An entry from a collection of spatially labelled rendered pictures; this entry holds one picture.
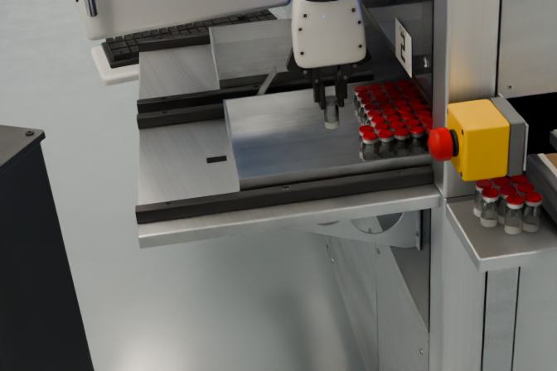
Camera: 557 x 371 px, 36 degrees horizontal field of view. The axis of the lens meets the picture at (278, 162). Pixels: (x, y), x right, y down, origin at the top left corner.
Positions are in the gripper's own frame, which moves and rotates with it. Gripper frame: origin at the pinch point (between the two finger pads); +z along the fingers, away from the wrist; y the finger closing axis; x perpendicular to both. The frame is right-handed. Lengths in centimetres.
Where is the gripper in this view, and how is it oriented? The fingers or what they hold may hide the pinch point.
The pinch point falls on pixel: (330, 92)
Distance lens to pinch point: 126.5
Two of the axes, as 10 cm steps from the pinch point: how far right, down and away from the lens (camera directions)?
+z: 0.8, 8.7, 4.9
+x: -1.4, -4.7, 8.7
